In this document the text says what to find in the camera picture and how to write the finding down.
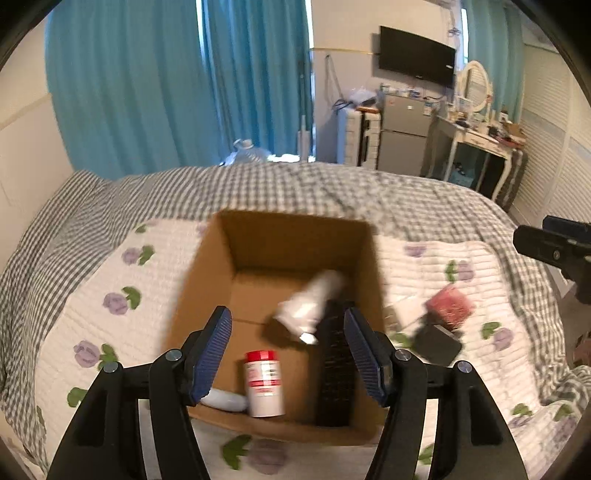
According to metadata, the white rounded object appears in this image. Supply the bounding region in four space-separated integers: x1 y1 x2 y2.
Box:
201 388 250 412

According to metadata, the oval white mirror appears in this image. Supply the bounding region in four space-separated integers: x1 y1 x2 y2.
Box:
457 61 494 121

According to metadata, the grey mini fridge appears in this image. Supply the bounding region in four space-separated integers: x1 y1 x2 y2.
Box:
376 92 437 176

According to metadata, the floral quilted blanket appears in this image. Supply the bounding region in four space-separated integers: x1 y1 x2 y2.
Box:
35 218 578 480

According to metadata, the red patterned box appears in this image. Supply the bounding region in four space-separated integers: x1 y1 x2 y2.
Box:
425 285 477 332

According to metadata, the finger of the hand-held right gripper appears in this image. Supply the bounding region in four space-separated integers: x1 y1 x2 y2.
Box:
513 215 591 304

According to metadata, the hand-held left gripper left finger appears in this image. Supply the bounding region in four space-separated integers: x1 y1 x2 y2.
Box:
48 305 233 480

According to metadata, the white dressing table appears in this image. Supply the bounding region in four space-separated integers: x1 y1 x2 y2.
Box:
421 113 517 202

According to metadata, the brown cardboard box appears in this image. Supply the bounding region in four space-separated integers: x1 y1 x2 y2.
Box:
167 210 392 446

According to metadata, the white louvred wardrobe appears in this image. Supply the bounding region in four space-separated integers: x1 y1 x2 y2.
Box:
506 41 591 291

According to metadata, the grey checked bed sheet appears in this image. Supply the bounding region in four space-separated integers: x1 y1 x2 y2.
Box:
0 162 591 480

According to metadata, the teal curtain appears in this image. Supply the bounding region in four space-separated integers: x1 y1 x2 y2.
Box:
44 0 315 177

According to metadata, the black square box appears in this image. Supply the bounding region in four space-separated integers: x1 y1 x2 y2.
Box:
411 323 463 367

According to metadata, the white tube bottle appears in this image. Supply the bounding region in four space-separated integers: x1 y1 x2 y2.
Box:
272 270 348 345

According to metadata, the white tiled cabinet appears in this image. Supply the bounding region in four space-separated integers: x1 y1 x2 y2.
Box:
344 108 384 169

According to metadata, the black remote control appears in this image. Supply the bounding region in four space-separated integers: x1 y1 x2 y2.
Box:
315 299 357 427

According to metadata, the wall-mounted black television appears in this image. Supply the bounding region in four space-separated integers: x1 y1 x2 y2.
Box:
379 26 457 89

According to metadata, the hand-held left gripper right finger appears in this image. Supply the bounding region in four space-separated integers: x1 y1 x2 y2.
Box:
342 307 530 480

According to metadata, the clear water jug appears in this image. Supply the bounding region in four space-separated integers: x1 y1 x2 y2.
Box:
220 138 276 166

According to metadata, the red-capped white bottle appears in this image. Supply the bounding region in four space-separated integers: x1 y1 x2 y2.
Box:
243 349 286 418

